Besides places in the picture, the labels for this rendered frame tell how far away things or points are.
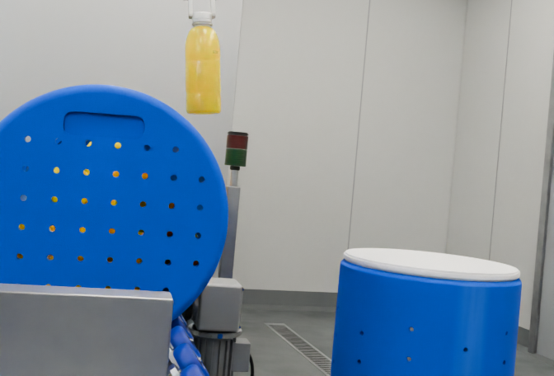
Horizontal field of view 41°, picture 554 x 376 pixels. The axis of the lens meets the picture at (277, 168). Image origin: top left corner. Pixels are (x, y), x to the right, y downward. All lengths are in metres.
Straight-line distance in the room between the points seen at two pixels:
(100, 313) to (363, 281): 0.74
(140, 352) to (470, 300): 0.74
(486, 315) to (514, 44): 5.26
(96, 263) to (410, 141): 5.92
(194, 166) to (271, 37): 5.45
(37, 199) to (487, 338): 0.66
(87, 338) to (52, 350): 0.02
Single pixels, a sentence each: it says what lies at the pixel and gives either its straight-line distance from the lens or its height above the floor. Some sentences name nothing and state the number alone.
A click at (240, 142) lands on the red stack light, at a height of 1.23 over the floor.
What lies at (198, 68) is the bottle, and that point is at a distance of 1.45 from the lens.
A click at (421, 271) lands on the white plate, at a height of 1.03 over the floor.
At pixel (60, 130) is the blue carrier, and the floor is 1.18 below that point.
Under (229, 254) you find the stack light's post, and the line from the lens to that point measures 2.17.
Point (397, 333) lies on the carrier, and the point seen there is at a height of 0.94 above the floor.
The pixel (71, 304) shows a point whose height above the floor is 1.08.
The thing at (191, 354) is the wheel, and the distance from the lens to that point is 0.73.
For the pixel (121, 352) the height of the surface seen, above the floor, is 1.05.
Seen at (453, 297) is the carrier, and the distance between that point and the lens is 1.09.
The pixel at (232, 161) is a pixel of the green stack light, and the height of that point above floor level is 1.17.
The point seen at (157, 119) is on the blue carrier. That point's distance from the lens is 0.81.
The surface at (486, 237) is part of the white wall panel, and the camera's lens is 6.32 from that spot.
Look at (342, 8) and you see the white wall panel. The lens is 6.50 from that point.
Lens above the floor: 1.16
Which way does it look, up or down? level
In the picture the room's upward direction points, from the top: 5 degrees clockwise
